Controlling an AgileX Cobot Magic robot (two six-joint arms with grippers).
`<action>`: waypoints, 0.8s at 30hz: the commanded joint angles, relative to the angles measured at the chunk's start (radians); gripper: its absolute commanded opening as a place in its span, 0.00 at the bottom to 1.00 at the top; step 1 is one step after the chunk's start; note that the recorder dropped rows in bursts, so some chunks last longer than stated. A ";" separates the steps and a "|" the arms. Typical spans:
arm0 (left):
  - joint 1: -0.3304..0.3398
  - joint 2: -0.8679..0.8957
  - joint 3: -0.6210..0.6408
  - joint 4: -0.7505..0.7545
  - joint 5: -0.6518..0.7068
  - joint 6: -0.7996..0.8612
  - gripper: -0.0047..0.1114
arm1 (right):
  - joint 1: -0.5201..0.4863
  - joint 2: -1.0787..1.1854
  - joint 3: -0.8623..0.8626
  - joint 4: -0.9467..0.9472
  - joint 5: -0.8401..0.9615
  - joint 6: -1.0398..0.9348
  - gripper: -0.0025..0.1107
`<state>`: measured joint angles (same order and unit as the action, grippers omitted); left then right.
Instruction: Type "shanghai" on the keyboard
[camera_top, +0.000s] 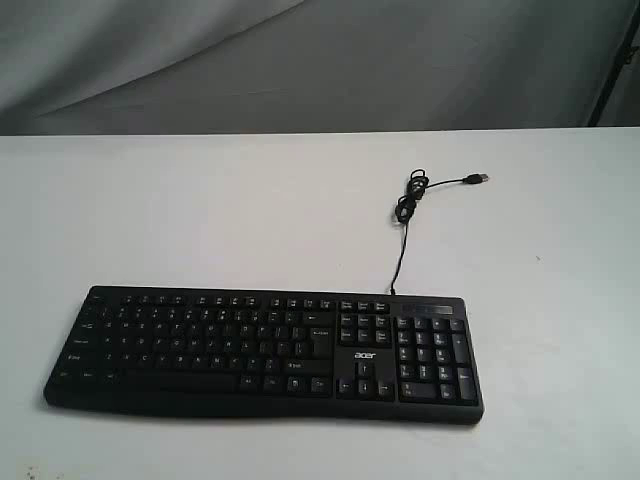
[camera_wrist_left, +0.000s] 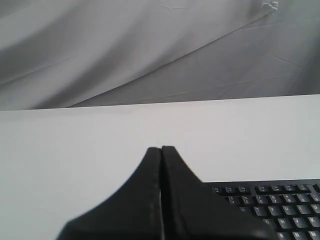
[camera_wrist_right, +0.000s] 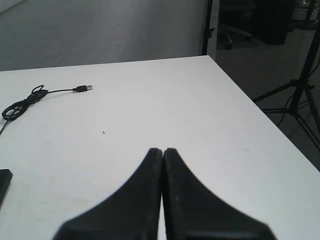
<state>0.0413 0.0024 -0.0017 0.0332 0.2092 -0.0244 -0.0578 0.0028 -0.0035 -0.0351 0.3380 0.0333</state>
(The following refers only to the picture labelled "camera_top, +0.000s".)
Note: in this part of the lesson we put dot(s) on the black acer keyboard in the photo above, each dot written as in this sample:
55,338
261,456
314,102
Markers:
216,353

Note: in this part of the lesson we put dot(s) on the grey fabric backdrop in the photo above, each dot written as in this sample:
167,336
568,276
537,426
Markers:
205,67

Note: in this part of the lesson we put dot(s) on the black tripod stand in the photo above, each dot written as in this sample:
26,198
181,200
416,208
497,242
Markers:
624,54

